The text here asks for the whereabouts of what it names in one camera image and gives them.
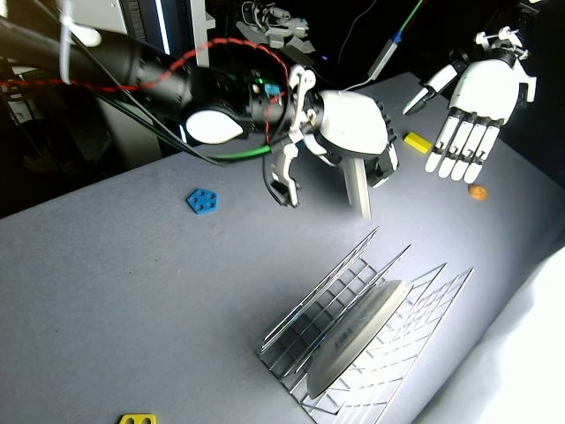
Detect green cable blue connector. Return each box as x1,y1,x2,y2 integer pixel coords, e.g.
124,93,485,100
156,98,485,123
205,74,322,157
390,0,426,46

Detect white mechanical parts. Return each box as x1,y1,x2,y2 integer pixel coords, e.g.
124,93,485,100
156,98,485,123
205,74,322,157
236,2,317,57

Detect blue pentagon block with holes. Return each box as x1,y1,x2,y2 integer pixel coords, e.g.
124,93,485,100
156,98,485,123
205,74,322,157
185,187,220,216

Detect grey table cloth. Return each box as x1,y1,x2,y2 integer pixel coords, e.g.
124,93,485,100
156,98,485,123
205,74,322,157
0,72,565,424

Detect white backdrop sheet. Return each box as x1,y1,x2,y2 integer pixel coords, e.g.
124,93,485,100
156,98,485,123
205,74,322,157
412,245,565,424

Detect yellow rectangular block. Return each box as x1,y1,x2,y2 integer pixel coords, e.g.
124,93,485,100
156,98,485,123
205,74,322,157
403,131,433,155

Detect white computer case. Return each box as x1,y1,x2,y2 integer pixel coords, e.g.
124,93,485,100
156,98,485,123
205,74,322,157
70,0,215,171

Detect wire dish rack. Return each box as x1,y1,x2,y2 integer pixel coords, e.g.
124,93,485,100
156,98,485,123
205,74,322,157
254,225,476,424

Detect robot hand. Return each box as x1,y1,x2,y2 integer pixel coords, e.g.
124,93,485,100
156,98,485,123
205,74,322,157
304,89,401,189
402,50,539,185

